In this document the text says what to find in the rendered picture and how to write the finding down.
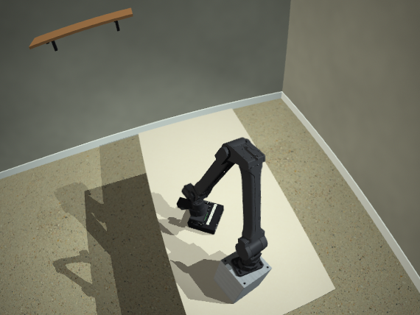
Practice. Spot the black lighting desk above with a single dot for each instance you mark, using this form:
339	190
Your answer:
212	219

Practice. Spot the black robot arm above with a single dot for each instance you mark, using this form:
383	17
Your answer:
243	153

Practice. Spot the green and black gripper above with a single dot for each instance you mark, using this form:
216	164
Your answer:
201	214

